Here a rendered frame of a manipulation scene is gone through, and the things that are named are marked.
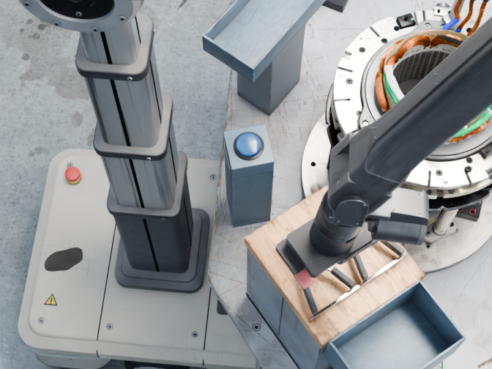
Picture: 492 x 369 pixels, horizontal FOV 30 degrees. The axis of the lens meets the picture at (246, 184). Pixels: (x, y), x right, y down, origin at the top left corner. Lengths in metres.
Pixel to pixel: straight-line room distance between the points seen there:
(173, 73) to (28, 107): 0.43
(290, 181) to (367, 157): 0.77
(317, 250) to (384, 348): 0.31
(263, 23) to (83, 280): 0.90
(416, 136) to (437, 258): 0.77
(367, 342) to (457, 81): 0.64
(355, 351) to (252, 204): 0.35
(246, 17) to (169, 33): 1.23
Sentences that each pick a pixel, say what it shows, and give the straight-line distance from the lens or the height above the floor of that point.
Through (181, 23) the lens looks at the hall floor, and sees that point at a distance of 2.85.
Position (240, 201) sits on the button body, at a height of 0.90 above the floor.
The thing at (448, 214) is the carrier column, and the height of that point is 0.91.
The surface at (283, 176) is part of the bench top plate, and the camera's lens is 1.74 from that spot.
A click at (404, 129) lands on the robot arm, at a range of 0.93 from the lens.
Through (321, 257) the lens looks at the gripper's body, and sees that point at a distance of 1.17.
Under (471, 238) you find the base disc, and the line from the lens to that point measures 1.72.
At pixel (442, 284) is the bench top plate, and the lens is 1.70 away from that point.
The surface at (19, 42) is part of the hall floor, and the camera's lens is 2.89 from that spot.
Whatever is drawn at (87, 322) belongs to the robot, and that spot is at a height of 0.26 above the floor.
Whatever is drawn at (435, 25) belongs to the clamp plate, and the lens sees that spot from 1.55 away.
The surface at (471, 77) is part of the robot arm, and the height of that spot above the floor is 1.63.
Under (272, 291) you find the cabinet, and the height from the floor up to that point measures 0.98.
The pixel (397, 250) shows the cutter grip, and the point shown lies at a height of 1.09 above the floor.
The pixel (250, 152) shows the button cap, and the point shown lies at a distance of 1.46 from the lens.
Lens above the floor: 2.36
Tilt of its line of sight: 66 degrees down
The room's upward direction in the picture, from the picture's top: straight up
